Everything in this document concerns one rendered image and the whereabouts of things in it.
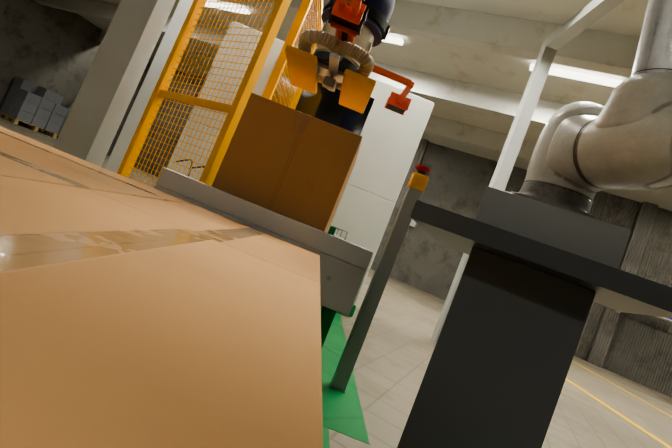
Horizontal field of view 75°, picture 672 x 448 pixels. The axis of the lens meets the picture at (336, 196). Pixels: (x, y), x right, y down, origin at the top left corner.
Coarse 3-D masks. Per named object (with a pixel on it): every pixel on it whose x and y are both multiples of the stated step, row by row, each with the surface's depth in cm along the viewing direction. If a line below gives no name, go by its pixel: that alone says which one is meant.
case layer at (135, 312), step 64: (0, 128) 119; (0, 192) 41; (64, 192) 56; (128, 192) 88; (0, 256) 25; (64, 256) 30; (128, 256) 37; (192, 256) 48; (256, 256) 69; (0, 320) 18; (64, 320) 20; (128, 320) 23; (192, 320) 27; (256, 320) 33; (320, 320) 42; (0, 384) 14; (64, 384) 15; (128, 384) 17; (192, 384) 19; (256, 384) 22; (320, 384) 25
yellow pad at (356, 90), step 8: (344, 72) 131; (352, 72) 131; (344, 80) 136; (352, 80) 133; (360, 80) 131; (368, 80) 131; (344, 88) 144; (352, 88) 140; (360, 88) 137; (368, 88) 134; (344, 96) 152; (352, 96) 148; (360, 96) 145; (368, 96) 142; (344, 104) 161; (352, 104) 157; (360, 104) 154; (360, 112) 163
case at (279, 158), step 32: (256, 96) 147; (256, 128) 146; (288, 128) 146; (320, 128) 146; (224, 160) 145; (256, 160) 145; (288, 160) 145; (320, 160) 145; (352, 160) 145; (256, 192) 144; (288, 192) 144; (320, 192) 144; (320, 224) 143
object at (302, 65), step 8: (288, 48) 130; (296, 48) 130; (288, 56) 135; (296, 56) 132; (304, 56) 130; (312, 56) 130; (288, 64) 142; (296, 64) 139; (304, 64) 136; (312, 64) 133; (296, 72) 147; (304, 72) 144; (312, 72) 141; (296, 80) 156; (304, 80) 152; (312, 80) 149; (304, 88) 162; (312, 88) 158
